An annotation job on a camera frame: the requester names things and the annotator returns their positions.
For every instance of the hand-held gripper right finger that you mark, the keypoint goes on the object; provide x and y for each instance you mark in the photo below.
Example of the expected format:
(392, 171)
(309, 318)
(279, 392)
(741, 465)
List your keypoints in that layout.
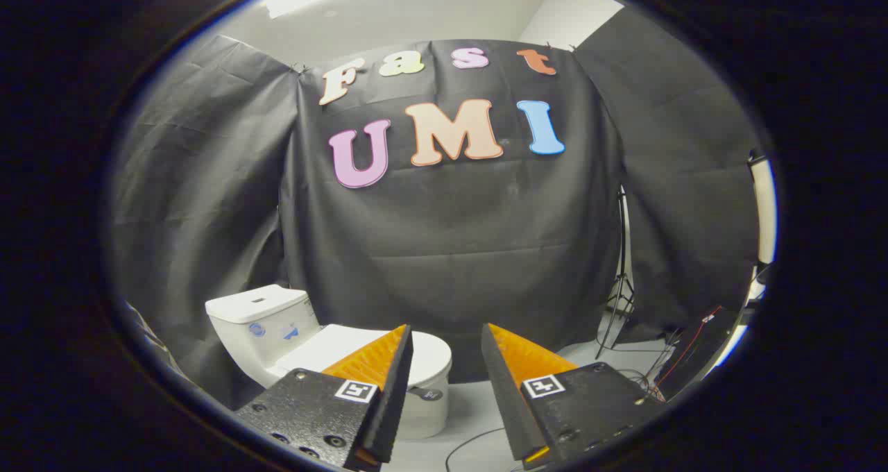
(505, 395)

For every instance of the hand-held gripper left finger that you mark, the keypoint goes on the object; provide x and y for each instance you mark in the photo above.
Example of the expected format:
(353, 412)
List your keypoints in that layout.
(392, 395)

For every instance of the white toilet lid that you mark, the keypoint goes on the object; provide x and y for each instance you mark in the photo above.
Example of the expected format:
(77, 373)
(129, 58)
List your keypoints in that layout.
(326, 343)

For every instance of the white toilet body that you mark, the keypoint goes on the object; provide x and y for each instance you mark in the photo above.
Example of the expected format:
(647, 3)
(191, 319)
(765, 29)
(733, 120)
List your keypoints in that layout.
(258, 307)

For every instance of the black backdrop cloth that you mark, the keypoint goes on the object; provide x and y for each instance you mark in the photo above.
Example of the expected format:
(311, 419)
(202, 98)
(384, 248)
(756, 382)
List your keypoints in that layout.
(451, 236)

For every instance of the black light stand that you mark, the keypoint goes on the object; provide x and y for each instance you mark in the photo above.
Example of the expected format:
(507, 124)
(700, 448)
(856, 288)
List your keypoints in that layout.
(622, 250)

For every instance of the black equipment case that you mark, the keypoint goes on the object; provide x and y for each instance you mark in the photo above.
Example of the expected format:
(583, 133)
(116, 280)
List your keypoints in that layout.
(702, 352)

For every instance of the white light panel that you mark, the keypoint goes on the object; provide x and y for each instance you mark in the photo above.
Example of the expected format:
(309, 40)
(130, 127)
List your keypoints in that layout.
(763, 208)

